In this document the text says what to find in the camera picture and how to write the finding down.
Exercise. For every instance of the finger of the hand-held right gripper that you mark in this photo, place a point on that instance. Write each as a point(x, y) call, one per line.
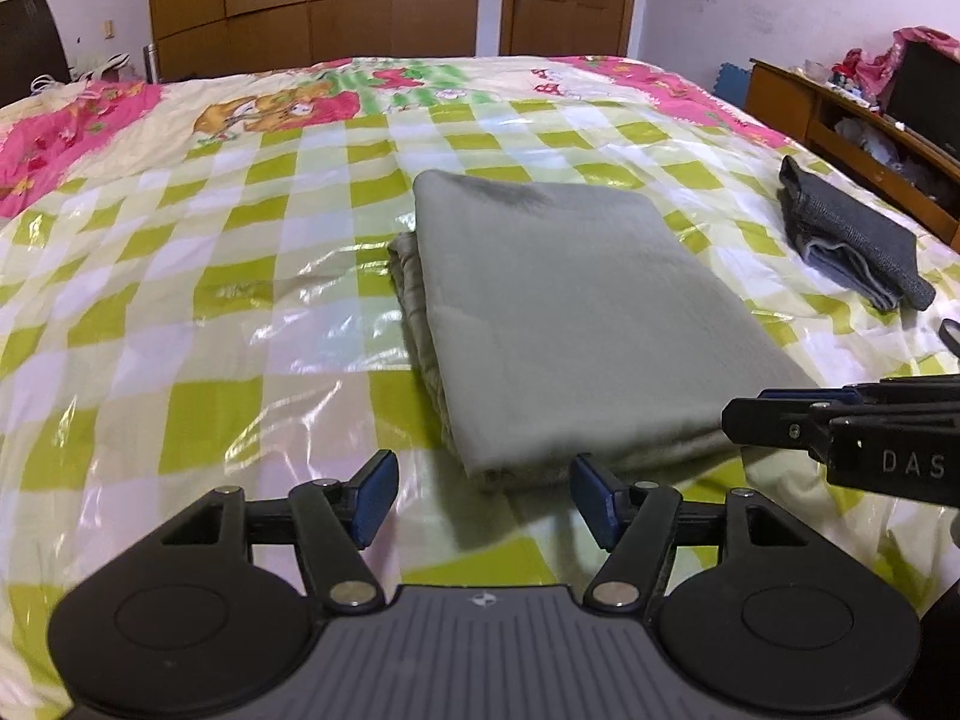
point(780, 424)
point(832, 394)

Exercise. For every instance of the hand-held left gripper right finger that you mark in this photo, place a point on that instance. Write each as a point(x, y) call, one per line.
point(592, 499)

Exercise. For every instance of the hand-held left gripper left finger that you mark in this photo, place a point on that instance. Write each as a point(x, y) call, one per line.
point(375, 493)

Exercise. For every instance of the grey-green pants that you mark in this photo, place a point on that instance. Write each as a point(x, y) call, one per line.
point(570, 315)

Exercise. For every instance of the folded dark grey cloth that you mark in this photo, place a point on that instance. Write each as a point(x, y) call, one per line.
point(855, 240)

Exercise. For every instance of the white cloth in desk shelf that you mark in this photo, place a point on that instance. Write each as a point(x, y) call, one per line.
point(862, 139)

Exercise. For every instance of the bed with checkered cover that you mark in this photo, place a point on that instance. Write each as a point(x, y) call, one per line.
point(187, 300)

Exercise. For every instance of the wooden side desk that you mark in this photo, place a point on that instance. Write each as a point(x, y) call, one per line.
point(795, 101)

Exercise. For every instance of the black monitor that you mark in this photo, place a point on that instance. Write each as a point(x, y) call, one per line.
point(926, 94)

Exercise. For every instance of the blue foam mat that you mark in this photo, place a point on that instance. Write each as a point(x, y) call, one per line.
point(731, 86)

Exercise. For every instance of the red floral cloth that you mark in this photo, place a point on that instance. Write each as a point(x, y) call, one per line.
point(874, 60)

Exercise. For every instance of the wooden wardrobe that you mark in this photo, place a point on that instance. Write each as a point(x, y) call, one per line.
point(315, 7)

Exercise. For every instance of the white bag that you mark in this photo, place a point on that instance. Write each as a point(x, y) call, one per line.
point(105, 69)

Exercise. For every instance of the dark chair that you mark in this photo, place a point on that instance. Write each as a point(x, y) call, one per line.
point(30, 45)

